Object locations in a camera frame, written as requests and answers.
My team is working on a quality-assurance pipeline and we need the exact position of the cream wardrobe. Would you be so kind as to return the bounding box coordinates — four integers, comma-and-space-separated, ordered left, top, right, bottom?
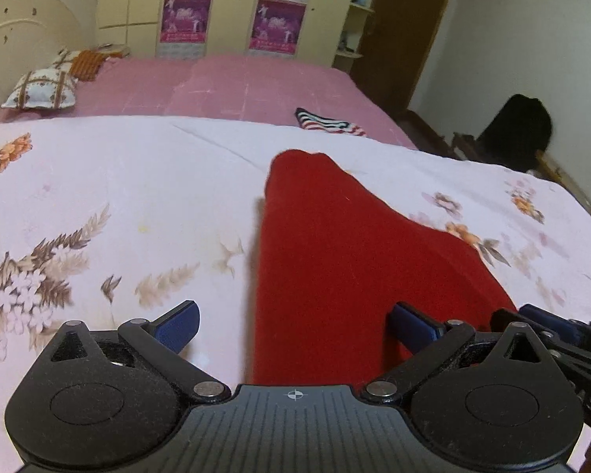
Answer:
96, 0, 365, 67

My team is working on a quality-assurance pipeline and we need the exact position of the white brown patterned pillow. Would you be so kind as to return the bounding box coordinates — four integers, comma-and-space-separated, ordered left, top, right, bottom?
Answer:
52, 48, 87, 74
1, 68, 78, 110

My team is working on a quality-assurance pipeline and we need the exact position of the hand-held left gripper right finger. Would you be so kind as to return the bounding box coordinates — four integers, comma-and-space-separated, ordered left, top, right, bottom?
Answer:
363, 302, 548, 404

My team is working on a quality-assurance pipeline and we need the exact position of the black cloth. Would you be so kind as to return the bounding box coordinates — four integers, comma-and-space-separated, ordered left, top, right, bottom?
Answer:
475, 93, 553, 173

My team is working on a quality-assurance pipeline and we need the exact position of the striped folded cloth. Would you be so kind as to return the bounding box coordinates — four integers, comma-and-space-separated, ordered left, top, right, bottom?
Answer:
295, 107, 368, 138

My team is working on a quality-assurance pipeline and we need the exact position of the orange brown cushion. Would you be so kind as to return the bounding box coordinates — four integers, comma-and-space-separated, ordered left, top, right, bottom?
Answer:
69, 49, 112, 81

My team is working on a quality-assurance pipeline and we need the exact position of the pink bed sheet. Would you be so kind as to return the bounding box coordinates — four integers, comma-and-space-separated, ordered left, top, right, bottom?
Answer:
0, 54, 419, 151

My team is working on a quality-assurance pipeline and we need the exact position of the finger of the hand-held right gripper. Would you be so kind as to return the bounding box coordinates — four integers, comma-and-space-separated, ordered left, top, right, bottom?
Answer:
518, 304, 591, 345
490, 308, 591, 372

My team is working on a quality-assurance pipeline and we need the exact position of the cream wooden headboard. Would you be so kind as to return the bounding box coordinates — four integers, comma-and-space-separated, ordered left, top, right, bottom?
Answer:
0, 0, 87, 112

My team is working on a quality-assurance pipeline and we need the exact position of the brown wooden chair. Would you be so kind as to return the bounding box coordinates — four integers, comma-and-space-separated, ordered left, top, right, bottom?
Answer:
450, 130, 479, 159

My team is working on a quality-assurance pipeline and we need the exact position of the cream open shelf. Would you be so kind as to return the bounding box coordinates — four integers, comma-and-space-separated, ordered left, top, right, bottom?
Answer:
332, 0, 388, 72

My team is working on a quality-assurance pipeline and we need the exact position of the purple wall poster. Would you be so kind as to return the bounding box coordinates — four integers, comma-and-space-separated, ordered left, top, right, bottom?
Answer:
158, 0, 212, 57
249, 0, 307, 55

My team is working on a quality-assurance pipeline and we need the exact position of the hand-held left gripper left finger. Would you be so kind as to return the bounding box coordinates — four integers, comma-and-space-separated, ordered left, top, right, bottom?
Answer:
49, 300, 232, 403

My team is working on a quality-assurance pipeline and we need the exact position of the brown wooden door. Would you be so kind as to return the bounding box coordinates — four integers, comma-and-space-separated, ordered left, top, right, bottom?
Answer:
359, 0, 456, 114

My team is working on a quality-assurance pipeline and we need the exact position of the white floral blanket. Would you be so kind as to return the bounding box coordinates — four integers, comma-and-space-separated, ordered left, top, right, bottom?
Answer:
0, 115, 591, 473

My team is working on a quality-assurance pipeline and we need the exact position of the red knit garment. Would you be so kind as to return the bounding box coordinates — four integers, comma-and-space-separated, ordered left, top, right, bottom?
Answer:
249, 149, 518, 387

